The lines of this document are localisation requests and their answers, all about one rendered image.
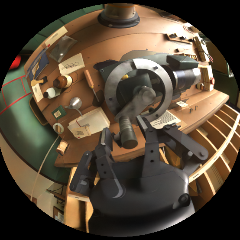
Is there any twine spool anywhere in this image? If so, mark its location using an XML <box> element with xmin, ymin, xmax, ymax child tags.
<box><xmin>55</xmin><ymin>139</ymin><xmax>69</xmax><ymax>156</ymax></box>

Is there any olive waste bin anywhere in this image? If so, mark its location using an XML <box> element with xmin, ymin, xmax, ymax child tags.
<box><xmin>29</xmin><ymin>95</ymin><xmax>49</xmax><ymax>126</ymax></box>

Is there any white printed card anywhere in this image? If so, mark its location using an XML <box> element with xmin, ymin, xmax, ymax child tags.
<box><xmin>31</xmin><ymin>83</ymin><xmax>44</xmax><ymax>103</ymax></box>

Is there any silver metal funnel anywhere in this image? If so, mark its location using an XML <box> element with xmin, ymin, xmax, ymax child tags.
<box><xmin>65</xmin><ymin>97</ymin><xmax>83</xmax><ymax>118</ymax></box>

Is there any cream printed envelope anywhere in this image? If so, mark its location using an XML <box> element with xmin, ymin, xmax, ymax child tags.
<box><xmin>72</xmin><ymin>126</ymin><xmax>92</xmax><ymax>139</ymax></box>

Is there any grey steel crank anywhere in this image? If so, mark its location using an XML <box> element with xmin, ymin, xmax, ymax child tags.
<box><xmin>114</xmin><ymin>85</ymin><xmax>157</xmax><ymax>149</ymax></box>

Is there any white bottle black cap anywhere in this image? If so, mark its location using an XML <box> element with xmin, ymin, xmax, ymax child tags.
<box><xmin>43</xmin><ymin>87</ymin><xmax>62</xmax><ymax>99</ymax></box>

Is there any silver guard ring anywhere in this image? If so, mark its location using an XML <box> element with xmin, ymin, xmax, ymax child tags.
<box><xmin>104</xmin><ymin>58</ymin><xmax>173</xmax><ymax>122</ymax></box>

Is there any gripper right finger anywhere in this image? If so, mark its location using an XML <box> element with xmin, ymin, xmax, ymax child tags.
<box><xmin>135</xmin><ymin>114</ymin><xmax>209</xmax><ymax>170</ymax></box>

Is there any wooden slug tray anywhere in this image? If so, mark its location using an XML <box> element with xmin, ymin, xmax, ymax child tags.
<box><xmin>165</xmin><ymin>33</ymin><xmax>194</xmax><ymax>45</ymax></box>

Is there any green cancelling machine body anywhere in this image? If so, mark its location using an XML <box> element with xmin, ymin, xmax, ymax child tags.
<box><xmin>93</xmin><ymin>50</ymin><xmax>202</xmax><ymax>111</ymax></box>

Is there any pale tape ring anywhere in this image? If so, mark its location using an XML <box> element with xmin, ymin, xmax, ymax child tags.
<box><xmin>52</xmin><ymin>122</ymin><xmax>65</xmax><ymax>135</ymax></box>

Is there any blue book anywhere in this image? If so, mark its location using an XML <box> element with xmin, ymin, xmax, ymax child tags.
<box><xmin>27</xmin><ymin>49</ymin><xmax>50</xmax><ymax>79</ymax></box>

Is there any brown bottle cream label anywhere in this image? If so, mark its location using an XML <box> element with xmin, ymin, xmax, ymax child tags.
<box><xmin>52</xmin><ymin>75</ymin><xmax>73</xmax><ymax>89</ymax></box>

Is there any tan letter bundle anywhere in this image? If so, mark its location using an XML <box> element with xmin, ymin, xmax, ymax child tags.
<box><xmin>200</xmin><ymin>65</ymin><xmax>213</xmax><ymax>92</ymax></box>
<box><xmin>193</xmin><ymin>36</ymin><xmax>211</xmax><ymax>62</ymax></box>

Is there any dark flat pad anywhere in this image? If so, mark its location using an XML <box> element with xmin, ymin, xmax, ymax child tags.
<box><xmin>159</xmin><ymin>11</ymin><xmax>178</xmax><ymax>20</ymax></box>

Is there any cream labelled envelope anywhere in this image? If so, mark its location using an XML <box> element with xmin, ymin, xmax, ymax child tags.
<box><xmin>44</xmin><ymin>26</ymin><xmax>68</xmax><ymax>49</ymax></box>

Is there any wooden hand stamp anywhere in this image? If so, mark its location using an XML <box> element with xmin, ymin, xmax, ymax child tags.
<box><xmin>30</xmin><ymin>78</ymin><xmax>45</xmax><ymax>87</ymax></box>

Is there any white printed paper sheet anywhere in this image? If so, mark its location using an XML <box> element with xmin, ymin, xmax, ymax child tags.
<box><xmin>150</xmin><ymin>109</ymin><xmax>182</xmax><ymax>130</ymax></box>

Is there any wooden pigeonhole shelf unit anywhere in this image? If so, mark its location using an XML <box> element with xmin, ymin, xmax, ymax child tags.
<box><xmin>65</xmin><ymin>90</ymin><xmax>240</xmax><ymax>232</ymax></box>

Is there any dark round base plate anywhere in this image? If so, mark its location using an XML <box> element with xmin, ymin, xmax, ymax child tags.
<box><xmin>97</xmin><ymin>9</ymin><xmax>141</xmax><ymax>29</ymax></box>

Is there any wooden handled screwdriver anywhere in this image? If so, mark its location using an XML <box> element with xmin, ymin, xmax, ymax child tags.
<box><xmin>83</xmin><ymin>69</ymin><xmax>100</xmax><ymax>103</ymax></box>

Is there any small green box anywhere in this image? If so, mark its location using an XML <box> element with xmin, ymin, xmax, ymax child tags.
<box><xmin>51</xmin><ymin>105</ymin><xmax>67</xmax><ymax>120</ymax></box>

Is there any red bucket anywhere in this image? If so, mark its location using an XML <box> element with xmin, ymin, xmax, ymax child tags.
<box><xmin>9</xmin><ymin>55</ymin><xmax>22</xmax><ymax>70</ymax></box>

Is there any white paper with circles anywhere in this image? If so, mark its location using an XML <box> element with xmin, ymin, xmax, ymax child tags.
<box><xmin>58</xmin><ymin>52</ymin><xmax>85</xmax><ymax>76</ymax></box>

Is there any yellow pencil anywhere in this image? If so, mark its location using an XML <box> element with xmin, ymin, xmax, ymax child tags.
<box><xmin>33</xmin><ymin>56</ymin><xmax>42</xmax><ymax>79</ymax></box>

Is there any stack of cream envelopes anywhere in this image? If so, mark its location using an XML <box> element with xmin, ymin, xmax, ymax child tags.
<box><xmin>67</xmin><ymin>107</ymin><xmax>111</xmax><ymax>139</ymax></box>

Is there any clear plastic bag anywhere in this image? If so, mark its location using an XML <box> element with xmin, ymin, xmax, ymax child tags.
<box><xmin>49</xmin><ymin>35</ymin><xmax>78</xmax><ymax>63</ymax></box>

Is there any dark machine drum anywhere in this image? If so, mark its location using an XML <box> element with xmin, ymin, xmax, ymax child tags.
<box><xmin>165</xmin><ymin>65</ymin><xmax>201</xmax><ymax>96</ymax></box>

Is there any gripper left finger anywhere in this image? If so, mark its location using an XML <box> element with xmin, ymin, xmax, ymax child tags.
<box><xmin>69</xmin><ymin>127</ymin><xmax>122</xmax><ymax>195</ymax></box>

